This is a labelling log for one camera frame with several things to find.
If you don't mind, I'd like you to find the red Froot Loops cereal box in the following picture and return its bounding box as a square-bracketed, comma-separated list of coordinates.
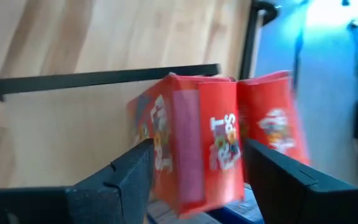
[126, 73, 246, 219]
[236, 70, 310, 184]

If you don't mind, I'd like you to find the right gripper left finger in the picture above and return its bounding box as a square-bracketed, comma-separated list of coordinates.
[0, 138, 155, 224]

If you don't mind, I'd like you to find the blue Frosted Flakes cereal box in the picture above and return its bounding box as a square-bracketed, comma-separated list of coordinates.
[146, 183, 265, 224]

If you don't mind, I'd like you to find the black table frame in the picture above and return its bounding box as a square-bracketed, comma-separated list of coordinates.
[239, 0, 260, 80]

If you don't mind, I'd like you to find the wooden shelf black metal frame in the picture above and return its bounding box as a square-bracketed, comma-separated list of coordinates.
[0, 63, 248, 190]

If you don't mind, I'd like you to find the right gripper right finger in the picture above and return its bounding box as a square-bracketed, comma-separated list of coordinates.
[243, 138, 358, 224]

